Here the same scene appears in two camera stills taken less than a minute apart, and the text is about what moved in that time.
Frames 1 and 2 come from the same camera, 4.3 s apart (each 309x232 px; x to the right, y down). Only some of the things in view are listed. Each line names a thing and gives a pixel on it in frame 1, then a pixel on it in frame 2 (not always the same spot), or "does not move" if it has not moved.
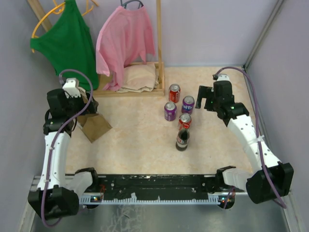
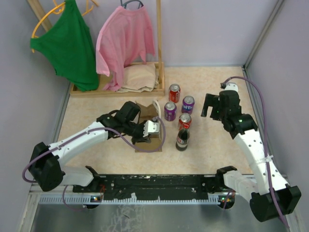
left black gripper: (91, 108) to (140, 138)
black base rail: (172, 184) does not move
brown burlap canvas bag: (94, 125) to (148, 112)
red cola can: (174, 91) does not move
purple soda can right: (188, 104) does not move
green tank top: (67, 42) does not move
